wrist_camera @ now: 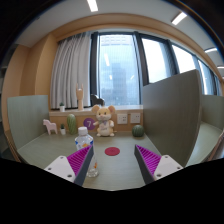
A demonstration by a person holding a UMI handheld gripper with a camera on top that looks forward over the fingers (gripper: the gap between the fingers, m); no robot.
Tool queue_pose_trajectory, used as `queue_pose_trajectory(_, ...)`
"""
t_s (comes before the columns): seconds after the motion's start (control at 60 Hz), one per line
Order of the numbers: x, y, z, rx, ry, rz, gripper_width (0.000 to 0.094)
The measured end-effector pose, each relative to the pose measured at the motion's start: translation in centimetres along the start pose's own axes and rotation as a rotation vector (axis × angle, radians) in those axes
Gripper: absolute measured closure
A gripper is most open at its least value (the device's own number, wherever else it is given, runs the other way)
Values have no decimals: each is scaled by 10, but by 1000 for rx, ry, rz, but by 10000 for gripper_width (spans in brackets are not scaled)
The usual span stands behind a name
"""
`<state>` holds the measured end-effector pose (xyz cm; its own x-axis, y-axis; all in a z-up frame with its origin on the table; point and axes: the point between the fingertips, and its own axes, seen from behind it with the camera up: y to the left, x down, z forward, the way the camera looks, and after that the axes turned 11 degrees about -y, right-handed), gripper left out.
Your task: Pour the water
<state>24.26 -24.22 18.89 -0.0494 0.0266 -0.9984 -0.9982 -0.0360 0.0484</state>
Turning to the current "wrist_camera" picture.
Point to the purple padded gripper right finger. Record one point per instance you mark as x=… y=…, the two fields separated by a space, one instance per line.
x=153 y=166

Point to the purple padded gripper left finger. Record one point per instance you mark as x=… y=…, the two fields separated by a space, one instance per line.
x=74 y=167

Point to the clear plastic water bottle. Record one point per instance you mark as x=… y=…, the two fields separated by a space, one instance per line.
x=83 y=140

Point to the red round coaster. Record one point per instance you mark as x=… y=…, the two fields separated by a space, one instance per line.
x=112 y=151

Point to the round green cactus figurine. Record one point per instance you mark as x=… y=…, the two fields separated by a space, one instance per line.
x=138 y=131

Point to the small potted plant front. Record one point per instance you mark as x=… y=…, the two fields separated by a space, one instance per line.
x=62 y=129

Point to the purple round number sign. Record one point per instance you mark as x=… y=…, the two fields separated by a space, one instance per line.
x=89 y=123

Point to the tall green cactus figurine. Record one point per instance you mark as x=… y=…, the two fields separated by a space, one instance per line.
x=72 y=124

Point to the pink toy horse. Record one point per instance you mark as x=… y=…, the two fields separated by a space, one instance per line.
x=50 y=126

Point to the plush mouse toy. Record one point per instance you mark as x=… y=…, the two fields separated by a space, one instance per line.
x=104 y=123

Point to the grey right desk partition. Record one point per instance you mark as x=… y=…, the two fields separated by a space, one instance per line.
x=172 y=114

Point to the grey desk partition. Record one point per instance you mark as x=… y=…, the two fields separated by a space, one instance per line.
x=172 y=114
x=26 y=115

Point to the small potted plant on sill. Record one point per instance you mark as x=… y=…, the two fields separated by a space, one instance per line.
x=62 y=107

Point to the black animal figurine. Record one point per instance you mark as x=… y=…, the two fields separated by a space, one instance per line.
x=95 y=100

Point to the grey left desk partition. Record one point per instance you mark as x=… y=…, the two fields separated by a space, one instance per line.
x=26 y=115

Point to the wooden hand model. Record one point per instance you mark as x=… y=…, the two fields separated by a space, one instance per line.
x=80 y=96

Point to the white grey curtain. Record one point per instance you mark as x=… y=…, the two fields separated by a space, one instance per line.
x=70 y=71

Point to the white wall socket right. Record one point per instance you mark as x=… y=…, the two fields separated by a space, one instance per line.
x=135 y=118

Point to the white wall socket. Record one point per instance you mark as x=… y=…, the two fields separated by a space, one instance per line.
x=122 y=118
x=135 y=118

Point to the white wall socket left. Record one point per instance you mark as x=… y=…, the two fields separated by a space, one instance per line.
x=122 y=118

